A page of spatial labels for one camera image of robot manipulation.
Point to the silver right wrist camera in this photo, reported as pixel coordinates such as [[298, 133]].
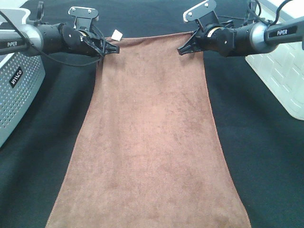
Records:
[[203, 14]]

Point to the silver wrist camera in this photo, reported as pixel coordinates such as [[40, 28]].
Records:
[[83, 17], [203, 14]]

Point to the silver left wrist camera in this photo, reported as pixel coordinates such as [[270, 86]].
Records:
[[83, 17]]

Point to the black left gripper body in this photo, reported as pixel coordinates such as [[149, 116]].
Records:
[[89, 43]]

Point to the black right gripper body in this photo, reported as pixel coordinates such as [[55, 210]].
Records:
[[218, 39]]

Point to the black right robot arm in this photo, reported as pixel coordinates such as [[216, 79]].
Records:
[[256, 38]]

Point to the black table cloth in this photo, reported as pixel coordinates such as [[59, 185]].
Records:
[[263, 145]]

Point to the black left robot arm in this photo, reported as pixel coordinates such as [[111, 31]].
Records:
[[50, 39]]

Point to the grey perforated laundry basket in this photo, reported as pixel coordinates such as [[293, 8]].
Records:
[[20, 76]]

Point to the brown microfibre towel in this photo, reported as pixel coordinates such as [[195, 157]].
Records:
[[148, 153]]

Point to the white plastic storage bin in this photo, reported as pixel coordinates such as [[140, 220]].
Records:
[[282, 71]]

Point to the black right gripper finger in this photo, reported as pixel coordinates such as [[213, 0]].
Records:
[[191, 46]]

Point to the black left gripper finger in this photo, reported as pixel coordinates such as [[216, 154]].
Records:
[[111, 48]]

